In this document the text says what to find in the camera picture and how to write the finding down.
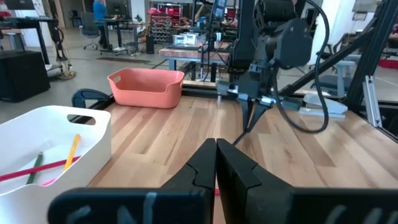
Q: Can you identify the black pen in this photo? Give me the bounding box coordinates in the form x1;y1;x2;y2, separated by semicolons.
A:
232;130;249;146

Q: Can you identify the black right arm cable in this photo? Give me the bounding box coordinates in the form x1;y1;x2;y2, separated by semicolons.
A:
272;0;331;134

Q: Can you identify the red parts rack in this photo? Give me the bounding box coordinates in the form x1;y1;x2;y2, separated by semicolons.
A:
148;2;184;44

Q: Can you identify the yellow pencil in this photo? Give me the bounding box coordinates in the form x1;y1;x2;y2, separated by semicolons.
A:
63;134;81;171

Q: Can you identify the person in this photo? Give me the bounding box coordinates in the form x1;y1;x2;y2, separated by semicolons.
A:
92;0;109;49

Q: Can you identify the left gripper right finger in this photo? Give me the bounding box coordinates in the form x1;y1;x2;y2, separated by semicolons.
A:
216;139;398;224

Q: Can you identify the black table clamp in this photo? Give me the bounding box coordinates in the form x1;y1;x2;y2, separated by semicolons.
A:
71;88;112;109

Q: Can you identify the white plastic bin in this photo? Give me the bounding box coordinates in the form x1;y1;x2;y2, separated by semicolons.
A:
0;105;112;224

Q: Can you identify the wooden workbench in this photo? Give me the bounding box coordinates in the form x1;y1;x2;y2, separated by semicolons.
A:
158;45;233;72

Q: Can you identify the black desk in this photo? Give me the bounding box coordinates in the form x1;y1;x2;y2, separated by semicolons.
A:
0;15;60;65

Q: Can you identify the white stapler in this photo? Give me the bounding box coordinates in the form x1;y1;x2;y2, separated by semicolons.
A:
298;92;349;119

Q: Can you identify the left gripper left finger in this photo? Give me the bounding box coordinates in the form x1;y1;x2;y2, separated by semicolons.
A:
48;138;217;224

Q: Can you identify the pink pencil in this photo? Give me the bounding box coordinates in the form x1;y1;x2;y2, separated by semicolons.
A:
41;177;60;187

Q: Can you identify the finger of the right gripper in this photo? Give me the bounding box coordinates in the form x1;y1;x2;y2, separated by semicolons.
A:
248;104;268;132
239;98;254;133

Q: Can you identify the coral orange plastic bin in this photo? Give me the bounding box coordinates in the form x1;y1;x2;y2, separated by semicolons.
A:
107;68;185;110

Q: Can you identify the green pencil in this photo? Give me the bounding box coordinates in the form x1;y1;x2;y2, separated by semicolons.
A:
26;151;44;185

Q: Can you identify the office chair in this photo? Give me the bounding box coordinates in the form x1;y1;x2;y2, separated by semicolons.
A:
81;11;100;51

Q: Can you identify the black cabinet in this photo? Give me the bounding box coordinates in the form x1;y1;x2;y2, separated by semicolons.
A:
0;50;51;103

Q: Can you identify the silver metal bracket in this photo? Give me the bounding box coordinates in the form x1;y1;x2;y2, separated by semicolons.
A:
362;75;384;128

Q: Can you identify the blue-grey metal table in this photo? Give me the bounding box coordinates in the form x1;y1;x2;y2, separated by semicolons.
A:
310;54;358;98

